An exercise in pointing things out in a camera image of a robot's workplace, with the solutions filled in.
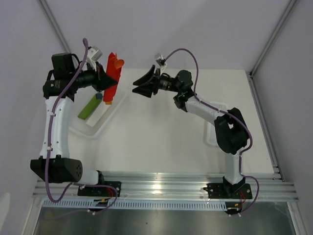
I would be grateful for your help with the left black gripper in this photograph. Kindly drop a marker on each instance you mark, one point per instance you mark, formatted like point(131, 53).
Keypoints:
point(102, 81)

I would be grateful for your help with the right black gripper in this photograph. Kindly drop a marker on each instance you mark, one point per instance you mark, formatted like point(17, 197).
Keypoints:
point(149, 83)

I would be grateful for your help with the red paper napkin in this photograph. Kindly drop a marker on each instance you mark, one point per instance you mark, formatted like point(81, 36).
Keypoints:
point(114, 68)

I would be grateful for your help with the orange plastic spoon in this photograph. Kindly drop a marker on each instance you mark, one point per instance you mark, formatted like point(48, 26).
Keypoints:
point(118, 63)

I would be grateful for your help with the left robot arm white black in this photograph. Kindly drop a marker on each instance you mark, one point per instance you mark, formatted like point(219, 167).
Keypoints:
point(54, 164)

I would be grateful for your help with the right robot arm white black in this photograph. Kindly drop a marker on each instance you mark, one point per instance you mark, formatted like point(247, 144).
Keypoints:
point(230, 128)

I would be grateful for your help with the green rolled napkin bundle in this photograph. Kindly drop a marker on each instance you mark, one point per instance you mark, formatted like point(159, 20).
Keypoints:
point(91, 106)

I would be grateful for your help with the large white plastic basket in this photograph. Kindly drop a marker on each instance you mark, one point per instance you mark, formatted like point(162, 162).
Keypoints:
point(94, 125)

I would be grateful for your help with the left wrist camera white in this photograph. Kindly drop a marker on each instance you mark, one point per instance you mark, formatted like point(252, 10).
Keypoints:
point(94, 53)

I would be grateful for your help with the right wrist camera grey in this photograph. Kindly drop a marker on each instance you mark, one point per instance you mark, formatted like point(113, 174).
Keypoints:
point(161, 61)

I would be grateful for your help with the left aluminium frame post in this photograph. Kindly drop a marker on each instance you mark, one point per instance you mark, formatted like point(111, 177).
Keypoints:
point(43, 4)

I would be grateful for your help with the aluminium frame post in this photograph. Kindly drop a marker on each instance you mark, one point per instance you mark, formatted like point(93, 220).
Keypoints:
point(280, 25)
point(43, 4)

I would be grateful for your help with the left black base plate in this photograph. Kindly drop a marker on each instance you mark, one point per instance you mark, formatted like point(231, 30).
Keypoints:
point(101, 191)

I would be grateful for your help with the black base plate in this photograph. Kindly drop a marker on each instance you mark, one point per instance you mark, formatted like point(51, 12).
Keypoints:
point(222, 191)
point(101, 191)

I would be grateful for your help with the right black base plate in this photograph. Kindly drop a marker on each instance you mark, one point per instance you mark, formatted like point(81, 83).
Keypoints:
point(222, 191)

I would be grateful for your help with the white slotted cable duct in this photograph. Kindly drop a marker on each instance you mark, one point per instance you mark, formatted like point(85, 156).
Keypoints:
point(138, 204)

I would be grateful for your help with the aluminium mounting rail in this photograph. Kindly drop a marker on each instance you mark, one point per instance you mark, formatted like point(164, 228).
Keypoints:
point(187, 186)

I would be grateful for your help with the right aluminium frame post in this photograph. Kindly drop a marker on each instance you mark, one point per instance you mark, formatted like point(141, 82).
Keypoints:
point(280, 25)

